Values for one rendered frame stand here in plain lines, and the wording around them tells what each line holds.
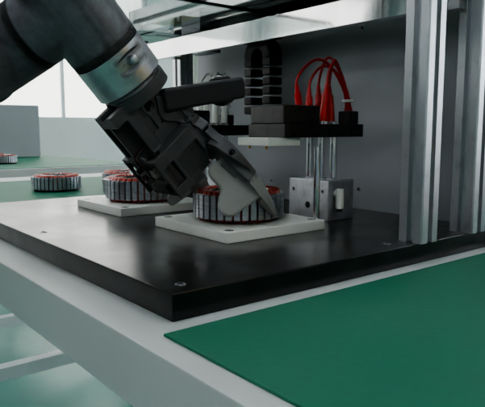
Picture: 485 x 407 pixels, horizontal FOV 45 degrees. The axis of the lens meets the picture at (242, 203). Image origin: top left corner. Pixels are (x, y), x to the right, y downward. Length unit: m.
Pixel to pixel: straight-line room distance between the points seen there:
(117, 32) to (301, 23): 0.28
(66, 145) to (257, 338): 5.33
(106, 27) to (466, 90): 0.41
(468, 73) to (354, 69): 0.23
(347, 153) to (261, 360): 0.59
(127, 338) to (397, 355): 0.18
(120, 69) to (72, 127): 5.13
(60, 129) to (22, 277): 5.07
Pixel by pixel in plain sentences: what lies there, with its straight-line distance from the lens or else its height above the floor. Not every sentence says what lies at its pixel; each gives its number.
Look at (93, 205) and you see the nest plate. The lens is 0.90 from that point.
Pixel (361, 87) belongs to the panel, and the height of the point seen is 0.95.
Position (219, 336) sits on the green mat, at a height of 0.75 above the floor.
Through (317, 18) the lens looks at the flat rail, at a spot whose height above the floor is 1.03.
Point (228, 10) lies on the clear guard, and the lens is 0.88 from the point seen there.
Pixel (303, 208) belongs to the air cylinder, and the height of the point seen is 0.78.
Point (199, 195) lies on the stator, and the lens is 0.68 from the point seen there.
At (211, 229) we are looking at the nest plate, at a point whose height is 0.78.
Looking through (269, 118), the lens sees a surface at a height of 0.90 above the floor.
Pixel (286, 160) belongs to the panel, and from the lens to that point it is 1.01.
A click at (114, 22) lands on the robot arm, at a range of 0.59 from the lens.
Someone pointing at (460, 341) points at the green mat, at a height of 0.75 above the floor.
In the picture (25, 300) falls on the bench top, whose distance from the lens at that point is 0.62.
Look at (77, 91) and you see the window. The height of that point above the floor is 1.24.
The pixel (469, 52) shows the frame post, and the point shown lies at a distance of 0.74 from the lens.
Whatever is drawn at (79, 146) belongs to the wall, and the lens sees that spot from 5.74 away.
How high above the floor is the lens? 0.89
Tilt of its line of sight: 7 degrees down
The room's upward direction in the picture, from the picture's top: straight up
